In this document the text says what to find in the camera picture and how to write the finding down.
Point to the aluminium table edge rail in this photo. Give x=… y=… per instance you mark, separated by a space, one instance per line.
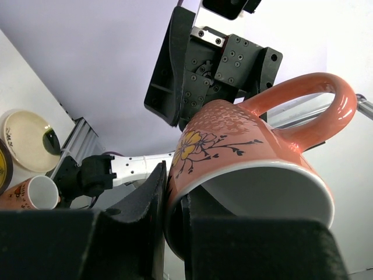
x=81 y=143

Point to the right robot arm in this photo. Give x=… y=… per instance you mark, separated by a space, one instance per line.
x=98 y=173

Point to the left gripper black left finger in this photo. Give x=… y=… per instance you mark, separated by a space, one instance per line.
x=123 y=242

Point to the orange mug near edge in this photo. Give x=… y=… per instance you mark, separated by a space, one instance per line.
x=36 y=193

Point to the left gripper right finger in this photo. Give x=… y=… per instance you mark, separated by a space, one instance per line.
x=219 y=245

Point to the orange floral mug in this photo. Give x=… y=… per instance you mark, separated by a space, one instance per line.
x=252 y=169

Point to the yellow black patterned plate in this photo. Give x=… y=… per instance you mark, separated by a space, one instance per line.
x=6 y=167

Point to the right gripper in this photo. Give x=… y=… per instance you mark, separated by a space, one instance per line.
x=199 y=64

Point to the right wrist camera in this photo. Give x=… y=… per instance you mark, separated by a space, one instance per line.
x=230 y=9

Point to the cream plate with branch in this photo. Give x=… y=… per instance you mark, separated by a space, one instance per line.
x=32 y=141

